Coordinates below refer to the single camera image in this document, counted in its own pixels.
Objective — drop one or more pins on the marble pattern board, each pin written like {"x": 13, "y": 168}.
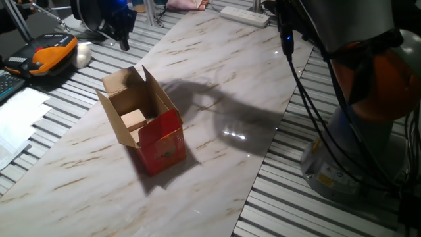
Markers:
{"x": 197, "y": 98}

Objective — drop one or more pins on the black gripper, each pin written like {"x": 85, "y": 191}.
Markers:
{"x": 123, "y": 19}

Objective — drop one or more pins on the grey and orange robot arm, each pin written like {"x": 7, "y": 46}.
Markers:
{"x": 361, "y": 19}

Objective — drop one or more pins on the orange black teach pendant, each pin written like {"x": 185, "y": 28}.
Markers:
{"x": 49, "y": 56}

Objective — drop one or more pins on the black keyboard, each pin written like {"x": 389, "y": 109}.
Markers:
{"x": 8, "y": 85}

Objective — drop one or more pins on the white round object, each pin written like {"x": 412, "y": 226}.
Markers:
{"x": 82, "y": 56}

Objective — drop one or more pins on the black round spool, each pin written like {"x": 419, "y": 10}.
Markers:
{"x": 85, "y": 13}

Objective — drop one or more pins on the pink cloth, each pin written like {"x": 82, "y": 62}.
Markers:
{"x": 184, "y": 4}

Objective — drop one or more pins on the white paper sheets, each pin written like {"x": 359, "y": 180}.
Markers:
{"x": 19, "y": 121}

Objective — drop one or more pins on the aluminium post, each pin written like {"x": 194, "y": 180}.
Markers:
{"x": 150, "y": 11}

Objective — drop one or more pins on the yellowish cup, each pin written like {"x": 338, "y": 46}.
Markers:
{"x": 139, "y": 6}

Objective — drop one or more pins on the aluminium frame bar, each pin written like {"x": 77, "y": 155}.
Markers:
{"x": 18, "y": 19}
{"x": 257, "y": 5}

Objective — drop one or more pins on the white power strip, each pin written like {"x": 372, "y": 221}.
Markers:
{"x": 245, "y": 16}

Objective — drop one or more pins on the red cardboard box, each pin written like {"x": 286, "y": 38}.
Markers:
{"x": 161, "y": 148}

